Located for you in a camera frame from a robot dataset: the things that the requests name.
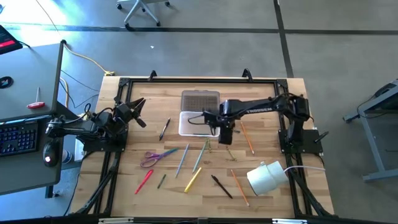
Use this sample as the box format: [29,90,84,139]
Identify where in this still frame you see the black camera cable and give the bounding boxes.
[187,113,206,126]

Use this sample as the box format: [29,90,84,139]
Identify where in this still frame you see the orange pencil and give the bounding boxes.
[239,121,256,156]
[230,169,251,207]

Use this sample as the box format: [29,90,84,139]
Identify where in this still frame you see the white blue paper cup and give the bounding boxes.
[61,149,74,165]

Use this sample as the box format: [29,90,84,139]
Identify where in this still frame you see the black backlit keyboard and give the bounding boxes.
[0,121,40,157]

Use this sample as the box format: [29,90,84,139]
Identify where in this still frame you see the yellow pen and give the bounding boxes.
[183,167,203,194]

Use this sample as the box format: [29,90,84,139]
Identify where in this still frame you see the black red flat device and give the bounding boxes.
[0,24,24,55]

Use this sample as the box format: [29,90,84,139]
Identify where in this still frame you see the red pen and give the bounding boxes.
[134,169,154,195]

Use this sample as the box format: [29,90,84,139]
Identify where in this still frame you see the purple teal scissors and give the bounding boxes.
[139,147,180,169]

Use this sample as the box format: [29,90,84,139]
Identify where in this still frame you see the white lamp cable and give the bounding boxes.
[283,165,326,174]

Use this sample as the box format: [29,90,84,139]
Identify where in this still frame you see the black aluminium table frame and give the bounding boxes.
[74,68,335,218]

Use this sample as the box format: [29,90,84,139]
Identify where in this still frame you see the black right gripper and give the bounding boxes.
[216,113,236,146]

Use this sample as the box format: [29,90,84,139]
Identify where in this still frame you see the clear plastic supply box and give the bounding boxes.
[178,90,221,138]

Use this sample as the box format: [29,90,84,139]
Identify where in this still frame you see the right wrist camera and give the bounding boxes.
[201,111,218,127]

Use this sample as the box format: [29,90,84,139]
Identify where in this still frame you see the black round coaster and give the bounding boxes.
[0,76,14,90]

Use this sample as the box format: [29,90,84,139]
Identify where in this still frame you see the black computer mouse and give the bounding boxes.
[42,139,62,168]

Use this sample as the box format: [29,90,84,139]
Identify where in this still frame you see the red handled screwdriver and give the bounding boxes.
[26,86,46,110]

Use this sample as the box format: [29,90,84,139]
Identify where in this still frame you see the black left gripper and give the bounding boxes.
[115,98,147,128]

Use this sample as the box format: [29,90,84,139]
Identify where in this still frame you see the yellow extension cable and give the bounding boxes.
[63,43,115,77]

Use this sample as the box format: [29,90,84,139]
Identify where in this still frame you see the grey-blue pencil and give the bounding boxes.
[175,143,190,179]

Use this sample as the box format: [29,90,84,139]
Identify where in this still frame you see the grey side desk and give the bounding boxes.
[0,42,66,195]

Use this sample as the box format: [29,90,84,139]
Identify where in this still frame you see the grey office chair base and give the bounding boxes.
[116,0,171,31]

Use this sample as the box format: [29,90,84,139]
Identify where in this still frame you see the black pen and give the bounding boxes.
[159,117,172,141]
[211,174,233,200]

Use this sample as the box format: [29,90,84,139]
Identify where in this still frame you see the white power strip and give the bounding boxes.
[74,138,85,162]

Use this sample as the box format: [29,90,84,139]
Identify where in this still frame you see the grey metal stand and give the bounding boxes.
[343,79,398,183]

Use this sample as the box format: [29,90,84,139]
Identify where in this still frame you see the light green pencil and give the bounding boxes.
[192,140,208,174]

